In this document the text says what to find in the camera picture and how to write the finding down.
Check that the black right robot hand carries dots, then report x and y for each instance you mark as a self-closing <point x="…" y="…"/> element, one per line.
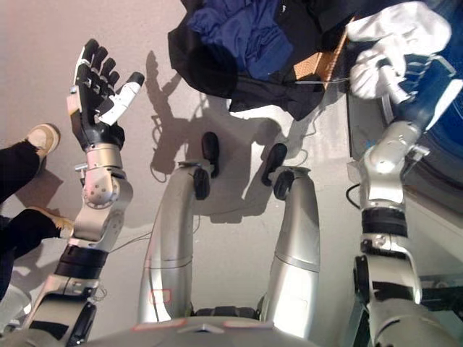
<point x="405" y="97"/>

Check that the black left robot foot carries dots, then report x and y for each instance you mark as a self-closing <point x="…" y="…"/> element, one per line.
<point x="210" y="152"/>

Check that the silver left robot leg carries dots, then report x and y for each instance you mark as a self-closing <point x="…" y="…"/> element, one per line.
<point x="170" y="235"/>

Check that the silver robot torso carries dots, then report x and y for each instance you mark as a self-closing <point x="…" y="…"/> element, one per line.
<point x="206" y="334"/>

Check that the black robot foot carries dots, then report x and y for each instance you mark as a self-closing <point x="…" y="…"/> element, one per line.
<point x="210" y="152"/>
<point x="275" y="160"/>

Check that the small black garment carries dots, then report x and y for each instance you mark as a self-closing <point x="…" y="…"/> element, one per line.
<point x="318" y="18"/>

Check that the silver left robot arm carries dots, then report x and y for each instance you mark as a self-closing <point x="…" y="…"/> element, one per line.
<point x="97" y="202"/>

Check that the wicker laundry basket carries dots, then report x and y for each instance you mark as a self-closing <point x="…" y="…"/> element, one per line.
<point x="325" y="61"/>

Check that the beige sneaker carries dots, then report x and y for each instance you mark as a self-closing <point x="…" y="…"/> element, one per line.
<point x="45" y="139"/>
<point x="61" y="222"/>

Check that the grey front-load washing machine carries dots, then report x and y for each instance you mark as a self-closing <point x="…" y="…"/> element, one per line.
<point x="445" y="144"/>

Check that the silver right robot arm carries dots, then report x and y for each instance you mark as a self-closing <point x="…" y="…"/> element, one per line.
<point x="387" y="217"/>

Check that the silver right robot leg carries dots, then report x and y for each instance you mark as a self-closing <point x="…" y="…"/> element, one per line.
<point x="296" y="246"/>

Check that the black right robot foot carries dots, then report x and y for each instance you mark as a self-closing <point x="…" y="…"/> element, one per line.
<point x="275" y="160"/>

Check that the blue garment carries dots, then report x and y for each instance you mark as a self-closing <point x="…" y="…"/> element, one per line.
<point x="249" y="39"/>

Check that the large black garment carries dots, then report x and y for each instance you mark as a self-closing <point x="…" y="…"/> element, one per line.
<point x="210" y="72"/>

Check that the white garment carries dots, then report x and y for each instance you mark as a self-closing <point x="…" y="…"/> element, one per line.
<point x="394" y="32"/>

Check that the silver robot leg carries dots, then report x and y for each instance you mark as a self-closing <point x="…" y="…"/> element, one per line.
<point x="296" y="246"/>
<point x="170" y="235"/>

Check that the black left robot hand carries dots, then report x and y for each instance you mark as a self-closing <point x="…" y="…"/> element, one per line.
<point x="92" y="108"/>

